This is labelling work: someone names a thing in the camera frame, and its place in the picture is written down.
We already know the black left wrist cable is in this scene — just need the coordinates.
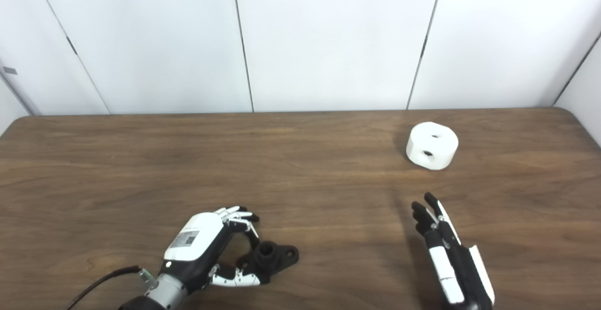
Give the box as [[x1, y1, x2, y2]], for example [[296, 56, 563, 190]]
[[63, 265, 158, 310]]

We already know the round white plastic piece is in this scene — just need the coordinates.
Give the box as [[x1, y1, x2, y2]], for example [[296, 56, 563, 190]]
[[406, 122, 459, 171]]

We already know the black plastic flanged holder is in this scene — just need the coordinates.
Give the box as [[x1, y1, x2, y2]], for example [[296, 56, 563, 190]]
[[236, 241, 300, 285]]

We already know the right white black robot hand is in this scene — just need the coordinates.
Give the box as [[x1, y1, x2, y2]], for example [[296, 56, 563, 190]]
[[411, 193, 495, 310]]

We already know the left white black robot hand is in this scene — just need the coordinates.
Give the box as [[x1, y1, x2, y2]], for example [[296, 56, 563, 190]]
[[160, 206, 260, 296]]

